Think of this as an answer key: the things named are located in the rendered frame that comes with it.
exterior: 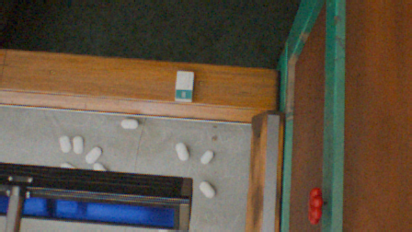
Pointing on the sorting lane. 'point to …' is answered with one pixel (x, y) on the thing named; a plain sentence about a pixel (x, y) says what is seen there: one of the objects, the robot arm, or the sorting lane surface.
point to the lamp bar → (101, 197)
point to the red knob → (315, 205)
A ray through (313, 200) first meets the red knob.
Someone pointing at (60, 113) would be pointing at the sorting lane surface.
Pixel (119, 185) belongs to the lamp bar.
